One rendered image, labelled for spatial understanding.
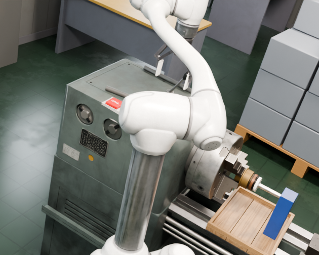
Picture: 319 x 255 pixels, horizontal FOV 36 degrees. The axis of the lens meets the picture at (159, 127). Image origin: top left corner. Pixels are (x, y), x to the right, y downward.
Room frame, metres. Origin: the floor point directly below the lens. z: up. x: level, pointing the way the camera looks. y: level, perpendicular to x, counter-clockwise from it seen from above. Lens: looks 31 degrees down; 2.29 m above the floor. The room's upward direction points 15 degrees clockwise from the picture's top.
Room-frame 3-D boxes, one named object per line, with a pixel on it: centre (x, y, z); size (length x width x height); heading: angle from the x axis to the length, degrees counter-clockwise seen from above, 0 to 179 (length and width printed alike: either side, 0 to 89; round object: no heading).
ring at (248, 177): (1.76, -0.43, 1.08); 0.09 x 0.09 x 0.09; 68
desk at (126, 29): (4.70, 0.54, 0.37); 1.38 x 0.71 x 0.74; 66
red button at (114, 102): (1.78, 0.21, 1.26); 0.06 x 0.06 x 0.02; 67
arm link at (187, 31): (1.81, 0.00, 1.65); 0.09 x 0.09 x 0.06
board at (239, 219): (1.73, -0.52, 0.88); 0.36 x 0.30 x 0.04; 157
